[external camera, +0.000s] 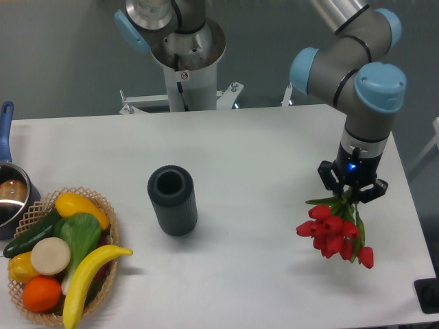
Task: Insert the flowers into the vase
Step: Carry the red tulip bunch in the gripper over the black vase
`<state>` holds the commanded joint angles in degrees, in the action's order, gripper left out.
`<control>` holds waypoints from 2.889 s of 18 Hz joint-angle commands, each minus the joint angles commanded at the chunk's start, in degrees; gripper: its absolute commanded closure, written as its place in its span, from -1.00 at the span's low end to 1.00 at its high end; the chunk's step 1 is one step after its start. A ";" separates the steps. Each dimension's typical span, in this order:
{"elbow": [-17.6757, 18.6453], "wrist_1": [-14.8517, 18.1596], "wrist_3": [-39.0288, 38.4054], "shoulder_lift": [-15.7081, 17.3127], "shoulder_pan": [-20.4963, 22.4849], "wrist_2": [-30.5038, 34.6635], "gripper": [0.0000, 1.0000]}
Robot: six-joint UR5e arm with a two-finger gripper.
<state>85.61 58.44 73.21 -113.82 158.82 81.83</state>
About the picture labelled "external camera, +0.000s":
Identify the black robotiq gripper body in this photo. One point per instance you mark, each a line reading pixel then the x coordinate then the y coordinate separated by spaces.
pixel 353 170

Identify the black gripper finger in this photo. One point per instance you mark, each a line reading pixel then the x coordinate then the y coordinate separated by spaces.
pixel 332 182
pixel 377 190

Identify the red tulip bouquet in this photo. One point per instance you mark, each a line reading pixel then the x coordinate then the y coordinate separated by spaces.
pixel 335 227

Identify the dark grey ribbed vase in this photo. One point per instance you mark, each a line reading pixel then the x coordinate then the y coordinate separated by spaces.
pixel 172 194

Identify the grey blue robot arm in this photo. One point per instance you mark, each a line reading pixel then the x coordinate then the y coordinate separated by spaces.
pixel 349 76

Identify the white object right edge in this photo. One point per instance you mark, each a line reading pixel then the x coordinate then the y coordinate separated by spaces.
pixel 425 156

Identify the black device at edge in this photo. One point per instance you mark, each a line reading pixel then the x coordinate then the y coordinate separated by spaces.
pixel 427 294

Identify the green bok choy toy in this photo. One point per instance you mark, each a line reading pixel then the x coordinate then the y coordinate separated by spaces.
pixel 81 232

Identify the yellow squash toy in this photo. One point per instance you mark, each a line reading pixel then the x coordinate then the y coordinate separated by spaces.
pixel 69 204

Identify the yellow plastic banana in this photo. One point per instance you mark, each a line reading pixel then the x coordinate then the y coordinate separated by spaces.
pixel 75 299

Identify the dark green cucumber toy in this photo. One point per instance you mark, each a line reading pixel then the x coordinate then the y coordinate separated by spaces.
pixel 39 231

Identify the beige round disc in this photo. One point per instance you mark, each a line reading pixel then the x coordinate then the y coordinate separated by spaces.
pixel 50 256

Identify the woven wicker basket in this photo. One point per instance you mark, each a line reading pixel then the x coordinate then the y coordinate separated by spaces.
pixel 103 280

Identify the orange plastic fruit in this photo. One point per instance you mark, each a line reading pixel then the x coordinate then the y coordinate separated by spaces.
pixel 41 293

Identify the yellow bell pepper toy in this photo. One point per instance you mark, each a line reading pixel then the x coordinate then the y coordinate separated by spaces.
pixel 20 268

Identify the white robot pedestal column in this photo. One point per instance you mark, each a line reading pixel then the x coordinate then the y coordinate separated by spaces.
pixel 189 63

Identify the blue handled saucepan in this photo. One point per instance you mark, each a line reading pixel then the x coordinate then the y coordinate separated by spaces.
pixel 18 193

